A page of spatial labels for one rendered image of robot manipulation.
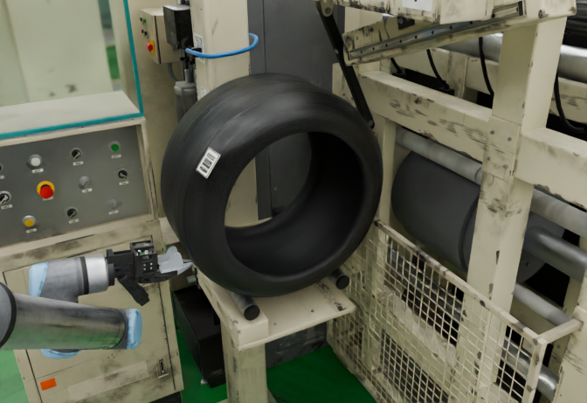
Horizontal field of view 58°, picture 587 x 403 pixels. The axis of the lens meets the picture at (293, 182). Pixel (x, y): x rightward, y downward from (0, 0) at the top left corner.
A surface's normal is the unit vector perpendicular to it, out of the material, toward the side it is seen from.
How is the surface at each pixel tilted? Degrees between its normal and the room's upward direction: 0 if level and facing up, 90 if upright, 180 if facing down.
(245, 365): 90
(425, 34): 90
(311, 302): 0
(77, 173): 90
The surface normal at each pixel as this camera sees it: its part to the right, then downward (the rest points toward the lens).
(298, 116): 0.44, 0.20
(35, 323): 0.99, 0.07
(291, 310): -0.02, -0.90
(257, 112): 0.08, -0.33
